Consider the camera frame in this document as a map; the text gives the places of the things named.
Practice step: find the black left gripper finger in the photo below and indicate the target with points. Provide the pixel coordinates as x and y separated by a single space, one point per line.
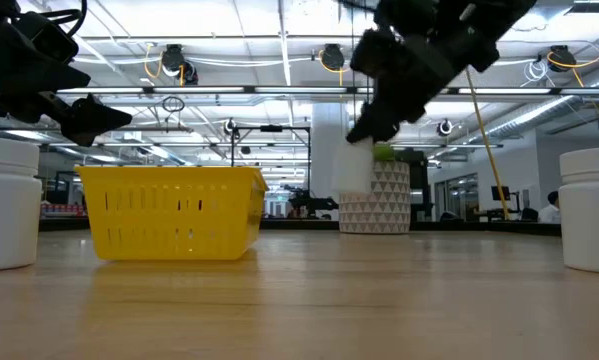
94 122

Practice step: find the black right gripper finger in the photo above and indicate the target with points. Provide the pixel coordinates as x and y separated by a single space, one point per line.
379 125

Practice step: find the white plastic pill bottle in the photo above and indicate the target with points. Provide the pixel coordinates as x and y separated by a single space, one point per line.
591 215
6 215
353 170

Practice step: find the yellow plastic slotted basket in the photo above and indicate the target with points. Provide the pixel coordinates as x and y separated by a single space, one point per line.
144 225

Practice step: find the black background robot arm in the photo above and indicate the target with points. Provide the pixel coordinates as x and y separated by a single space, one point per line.
309 202

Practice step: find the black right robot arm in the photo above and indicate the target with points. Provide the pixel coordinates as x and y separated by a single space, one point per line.
504 15

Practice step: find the green artificial plant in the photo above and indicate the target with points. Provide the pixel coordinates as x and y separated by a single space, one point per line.
384 152

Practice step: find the black machine cabinet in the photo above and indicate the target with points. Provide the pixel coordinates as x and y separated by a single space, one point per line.
419 185

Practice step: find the grey white triangle-pattern planter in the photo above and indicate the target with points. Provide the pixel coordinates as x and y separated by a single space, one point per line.
389 200

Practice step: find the small dark monitor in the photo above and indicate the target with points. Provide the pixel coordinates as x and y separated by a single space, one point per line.
501 193

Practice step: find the black office chair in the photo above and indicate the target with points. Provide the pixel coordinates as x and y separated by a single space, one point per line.
529 215

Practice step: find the person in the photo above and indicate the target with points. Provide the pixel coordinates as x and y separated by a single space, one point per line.
549 214

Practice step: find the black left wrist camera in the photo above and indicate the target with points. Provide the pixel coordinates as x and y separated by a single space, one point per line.
49 37

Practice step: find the black metal frame rig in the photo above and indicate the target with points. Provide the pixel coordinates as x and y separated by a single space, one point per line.
271 128

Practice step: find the silver ceiling air duct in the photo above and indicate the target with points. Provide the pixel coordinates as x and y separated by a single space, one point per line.
529 117

